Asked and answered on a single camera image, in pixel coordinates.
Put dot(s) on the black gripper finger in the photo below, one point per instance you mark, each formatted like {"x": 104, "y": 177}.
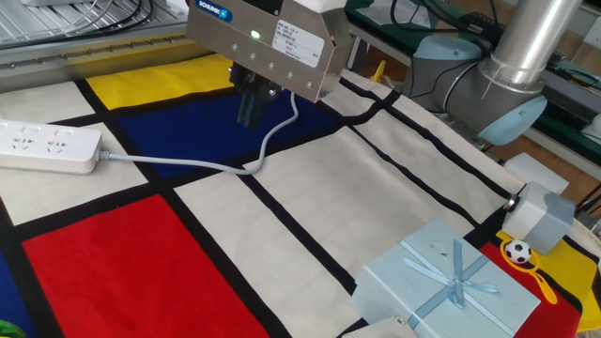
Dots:
{"x": 245, "y": 108}
{"x": 257, "y": 108}

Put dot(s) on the silver Schunk gripper body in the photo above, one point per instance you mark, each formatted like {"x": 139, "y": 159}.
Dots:
{"x": 220, "y": 33}

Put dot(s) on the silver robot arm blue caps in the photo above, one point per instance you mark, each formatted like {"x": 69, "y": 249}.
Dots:
{"x": 530, "y": 37}

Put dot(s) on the white power strip on rack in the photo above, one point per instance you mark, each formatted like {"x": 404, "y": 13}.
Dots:
{"x": 177, "y": 4}

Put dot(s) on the small yellow object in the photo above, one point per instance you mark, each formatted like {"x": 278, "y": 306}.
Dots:
{"x": 378, "y": 72}

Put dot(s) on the white paper sheet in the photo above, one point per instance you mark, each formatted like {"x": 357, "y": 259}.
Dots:
{"x": 404, "y": 11}

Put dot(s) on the Mondrian pattern colour block cloth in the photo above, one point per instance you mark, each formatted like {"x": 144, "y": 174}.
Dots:
{"x": 141, "y": 263}

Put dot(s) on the black keyboard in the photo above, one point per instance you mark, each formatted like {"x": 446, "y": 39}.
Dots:
{"x": 479, "y": 23}

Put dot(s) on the light blue ribboned gift box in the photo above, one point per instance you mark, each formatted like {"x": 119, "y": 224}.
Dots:
{"x": 422, "y": 300}

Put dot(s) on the white foam block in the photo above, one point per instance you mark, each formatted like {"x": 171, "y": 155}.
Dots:
{"x": 535, "y": 171}

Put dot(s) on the soccer ball yellow paddle toy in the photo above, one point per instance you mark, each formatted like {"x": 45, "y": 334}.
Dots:
{"x": 518, "y": 251}

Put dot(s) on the yellow grey box green button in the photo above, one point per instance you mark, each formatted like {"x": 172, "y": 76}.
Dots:
{"x": 9, "y": 331}

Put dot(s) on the aluminium table frame rail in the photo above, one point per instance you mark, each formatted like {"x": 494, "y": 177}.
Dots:
{"x": 47, "y": 70}

